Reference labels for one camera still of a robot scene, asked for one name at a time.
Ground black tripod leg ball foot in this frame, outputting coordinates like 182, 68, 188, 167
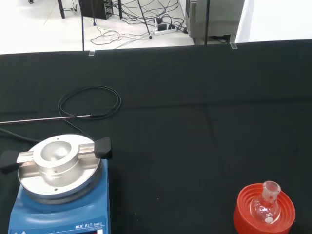
137, 0, 154, 39

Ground grey metal cabinet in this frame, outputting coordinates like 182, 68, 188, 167
186, 0, 245, 46

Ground blue base magnetic heater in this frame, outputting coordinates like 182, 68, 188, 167
8, 133, 112, 234

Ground black bench cloth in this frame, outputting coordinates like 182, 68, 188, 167
0, 39, 312, 234

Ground steel temperature probe black cable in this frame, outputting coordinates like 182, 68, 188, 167
0, 85, 122, 143

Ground aluminium heating block black handles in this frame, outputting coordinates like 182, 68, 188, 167
0, 136, 112, 180

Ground black table leg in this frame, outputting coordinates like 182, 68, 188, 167
57, 0, 66, 20

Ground black heater power cable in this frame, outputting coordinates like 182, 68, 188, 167
0, 128, 40, 144

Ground white power strip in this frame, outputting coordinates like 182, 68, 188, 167
153, 26, 176, 36

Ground thin black stand pole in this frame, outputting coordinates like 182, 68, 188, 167
81, 14, 85, 51
205, 0, 209, 46

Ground black floor cable tangle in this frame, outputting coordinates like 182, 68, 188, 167
119, 0, 189, 34

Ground grey floor cable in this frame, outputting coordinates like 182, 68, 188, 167
91, 23, 157, 50

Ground pale board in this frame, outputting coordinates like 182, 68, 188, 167
235, 0, 312, 44

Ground red ribbed flask stand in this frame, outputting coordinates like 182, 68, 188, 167
233, 184, 296, 234

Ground black computer box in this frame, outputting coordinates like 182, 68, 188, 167
79, 0, 122, 20

